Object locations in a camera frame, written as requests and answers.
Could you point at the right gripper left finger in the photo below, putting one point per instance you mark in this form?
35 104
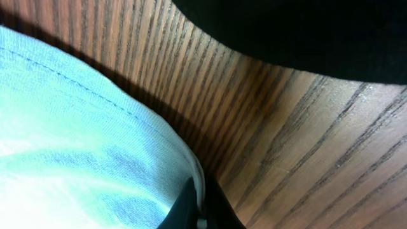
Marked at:
184 213

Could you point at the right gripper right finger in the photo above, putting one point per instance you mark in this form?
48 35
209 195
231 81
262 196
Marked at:
219 213

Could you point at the light blue t-shirt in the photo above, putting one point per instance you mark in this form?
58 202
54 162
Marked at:
78 152

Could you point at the black garment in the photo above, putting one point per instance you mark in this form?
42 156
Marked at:
362 40

